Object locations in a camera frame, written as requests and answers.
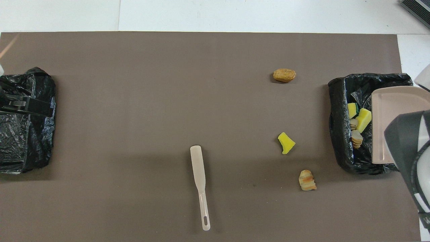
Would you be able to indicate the yellow sponge with green pad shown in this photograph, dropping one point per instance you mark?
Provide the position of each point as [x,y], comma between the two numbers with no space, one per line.
[351,110]

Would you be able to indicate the beige plastic dustpan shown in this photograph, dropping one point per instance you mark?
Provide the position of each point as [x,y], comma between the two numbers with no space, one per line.
[389,111]

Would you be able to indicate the small yellow sponge piece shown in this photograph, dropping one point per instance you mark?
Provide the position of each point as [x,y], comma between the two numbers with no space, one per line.
[286,143]

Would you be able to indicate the striped croissant piece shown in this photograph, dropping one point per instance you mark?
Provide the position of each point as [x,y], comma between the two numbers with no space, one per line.
[307,180]

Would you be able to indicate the brown bread roll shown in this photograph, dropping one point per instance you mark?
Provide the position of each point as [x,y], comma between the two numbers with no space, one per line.
[284,75]

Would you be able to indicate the beige hand brush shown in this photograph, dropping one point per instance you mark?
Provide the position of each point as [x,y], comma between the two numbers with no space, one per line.
[198,168]

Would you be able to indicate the bin with black bag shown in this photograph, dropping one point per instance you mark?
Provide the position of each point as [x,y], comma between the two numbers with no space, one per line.
[27,144]
[339,134]

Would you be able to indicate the dark grey ribbed device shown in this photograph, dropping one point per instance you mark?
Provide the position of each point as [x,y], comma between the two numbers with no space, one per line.
[418,10]

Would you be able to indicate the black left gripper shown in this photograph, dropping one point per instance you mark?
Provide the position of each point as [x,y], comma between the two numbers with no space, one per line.
[8,104]

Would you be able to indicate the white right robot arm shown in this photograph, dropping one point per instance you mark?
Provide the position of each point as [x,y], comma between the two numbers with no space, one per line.
[406,144]

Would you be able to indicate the brown table mat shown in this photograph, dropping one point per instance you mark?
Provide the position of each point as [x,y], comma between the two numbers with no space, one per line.
[168,84]

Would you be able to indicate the pale bread chunk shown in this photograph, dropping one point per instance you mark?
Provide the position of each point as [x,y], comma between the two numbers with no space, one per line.
[353,123]
[356,138]

